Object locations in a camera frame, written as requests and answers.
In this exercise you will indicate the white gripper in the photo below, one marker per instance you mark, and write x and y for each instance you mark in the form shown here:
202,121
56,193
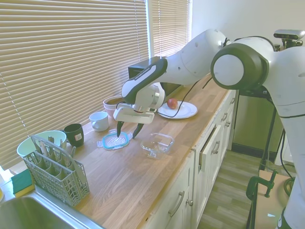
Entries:
133,116

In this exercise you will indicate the clear lid with teal seal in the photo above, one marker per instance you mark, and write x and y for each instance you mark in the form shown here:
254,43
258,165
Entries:
115,143

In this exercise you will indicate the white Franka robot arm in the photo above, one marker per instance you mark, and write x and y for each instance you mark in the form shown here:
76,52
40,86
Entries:
190,62

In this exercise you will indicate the pink bowl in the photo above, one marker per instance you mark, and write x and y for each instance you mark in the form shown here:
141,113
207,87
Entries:
109,112

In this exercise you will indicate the white mug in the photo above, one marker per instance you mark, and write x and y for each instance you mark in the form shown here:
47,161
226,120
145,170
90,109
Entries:
100,120

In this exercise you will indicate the red apple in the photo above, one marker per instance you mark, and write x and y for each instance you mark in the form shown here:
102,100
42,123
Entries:
172,103

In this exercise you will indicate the black cup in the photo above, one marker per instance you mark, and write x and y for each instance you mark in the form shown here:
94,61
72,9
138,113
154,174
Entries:
76,137

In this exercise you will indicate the black microwave oven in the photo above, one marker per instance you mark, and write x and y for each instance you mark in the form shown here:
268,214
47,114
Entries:
138,69

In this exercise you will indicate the metal cutlery piece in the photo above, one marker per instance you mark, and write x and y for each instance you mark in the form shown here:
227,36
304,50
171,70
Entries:
51,143
73,155
62,146

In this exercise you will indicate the white plate with gold rim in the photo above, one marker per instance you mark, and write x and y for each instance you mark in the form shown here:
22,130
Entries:
188,110

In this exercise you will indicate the grey plastic cutlery basket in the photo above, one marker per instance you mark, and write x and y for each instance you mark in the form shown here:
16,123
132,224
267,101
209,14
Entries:
62,186

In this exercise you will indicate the wide beige window blind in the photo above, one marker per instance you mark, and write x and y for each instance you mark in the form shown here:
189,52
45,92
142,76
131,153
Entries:
71,59

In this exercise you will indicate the silver cabinet knob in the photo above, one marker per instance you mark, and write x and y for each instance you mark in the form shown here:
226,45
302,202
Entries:
228,123
190,202

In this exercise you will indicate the white kitchen base cabinet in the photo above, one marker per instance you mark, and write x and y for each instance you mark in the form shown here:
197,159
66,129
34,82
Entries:
209,181

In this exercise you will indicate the mint green bowl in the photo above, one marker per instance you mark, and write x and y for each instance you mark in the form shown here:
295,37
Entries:
23,150

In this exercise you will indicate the narrow beige window blind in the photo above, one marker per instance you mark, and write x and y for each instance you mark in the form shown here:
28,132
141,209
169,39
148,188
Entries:
171,26

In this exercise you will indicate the green and yellow sponge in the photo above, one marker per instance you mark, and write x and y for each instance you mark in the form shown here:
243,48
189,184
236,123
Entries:
21,183

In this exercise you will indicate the stainless steel dishwasher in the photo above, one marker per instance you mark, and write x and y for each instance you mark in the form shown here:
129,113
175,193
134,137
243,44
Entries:
252,119

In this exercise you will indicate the stainless steel sink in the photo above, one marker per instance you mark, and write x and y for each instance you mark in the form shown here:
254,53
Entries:
35,214

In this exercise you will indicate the green metal clamp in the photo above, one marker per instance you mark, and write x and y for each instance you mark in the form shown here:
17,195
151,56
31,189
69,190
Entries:
252,183

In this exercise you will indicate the yellow round object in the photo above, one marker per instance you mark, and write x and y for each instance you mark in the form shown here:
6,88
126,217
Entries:
1,195

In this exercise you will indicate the wooden robot mounting board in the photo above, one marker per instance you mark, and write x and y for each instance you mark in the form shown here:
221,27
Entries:
283,186

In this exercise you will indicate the grey exterior camera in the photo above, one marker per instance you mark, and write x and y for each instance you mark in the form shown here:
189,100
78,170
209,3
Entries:
288,34

